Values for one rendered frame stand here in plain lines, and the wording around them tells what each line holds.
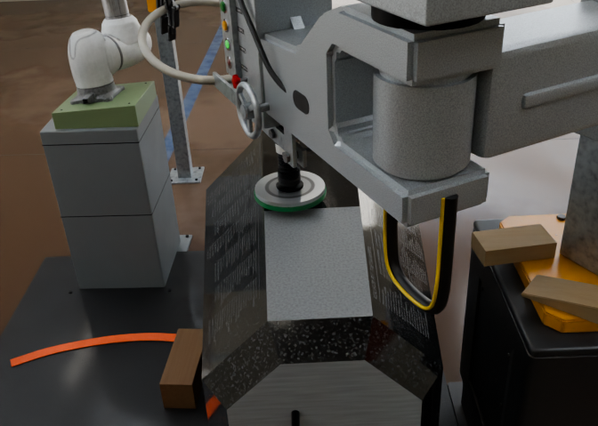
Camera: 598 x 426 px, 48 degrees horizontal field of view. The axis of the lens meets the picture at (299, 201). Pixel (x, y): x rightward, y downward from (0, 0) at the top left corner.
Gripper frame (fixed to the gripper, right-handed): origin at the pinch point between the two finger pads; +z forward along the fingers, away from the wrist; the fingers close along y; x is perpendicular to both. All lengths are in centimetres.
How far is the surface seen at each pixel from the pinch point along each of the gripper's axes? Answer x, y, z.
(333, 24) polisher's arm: -34, 112, -82
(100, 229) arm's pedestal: -44, 10, 82
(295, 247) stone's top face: -33, 113, -10
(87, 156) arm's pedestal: -39, -2, 49
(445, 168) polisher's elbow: -34, 146, -71
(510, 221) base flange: 25, 143, -10
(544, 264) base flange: 13, 161, -18
